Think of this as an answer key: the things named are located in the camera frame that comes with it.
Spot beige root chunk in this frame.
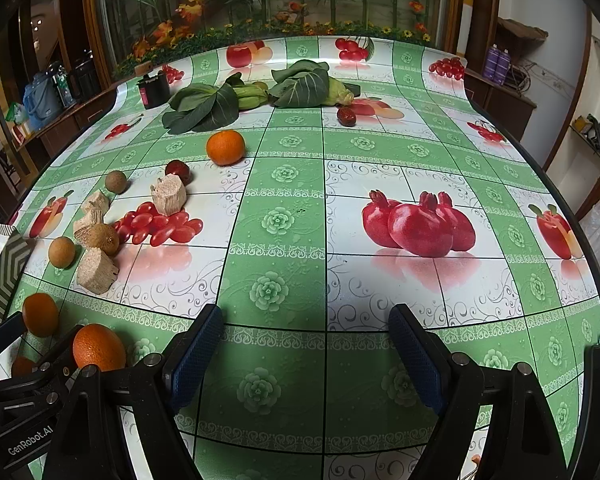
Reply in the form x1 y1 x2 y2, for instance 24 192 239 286
81 190 110 216
76 247 119 295
150 174 186 217
73 209 104 246

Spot brown kiwi fruit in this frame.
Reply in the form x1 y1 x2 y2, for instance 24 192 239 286
105 170 128 195
83 223 120 256

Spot tan round fruit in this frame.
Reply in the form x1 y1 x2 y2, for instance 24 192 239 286
48 236 76 269

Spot dark red jujube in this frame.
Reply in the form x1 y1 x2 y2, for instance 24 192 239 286
337 106 356 127
164 159 192 185

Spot orange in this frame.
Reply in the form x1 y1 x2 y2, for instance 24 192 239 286
206 130 246 166

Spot left bok choy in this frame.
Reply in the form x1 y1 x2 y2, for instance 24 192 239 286
162 72 268 134

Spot bok choy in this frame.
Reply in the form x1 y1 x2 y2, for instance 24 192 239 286
162 72 268 134
268 60 361 108

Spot black jar with pink label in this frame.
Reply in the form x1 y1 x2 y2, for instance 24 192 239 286
137 70 170 110

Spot wooden sideboard cabinet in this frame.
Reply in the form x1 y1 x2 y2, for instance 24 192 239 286
15 79 126 157

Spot right bok choy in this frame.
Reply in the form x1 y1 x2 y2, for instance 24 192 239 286
268 60 361 108

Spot blue bag on shelf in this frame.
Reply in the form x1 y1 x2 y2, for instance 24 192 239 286
23 73 64 131

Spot purple bottles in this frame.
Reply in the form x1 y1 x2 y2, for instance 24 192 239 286
482 44 512 86

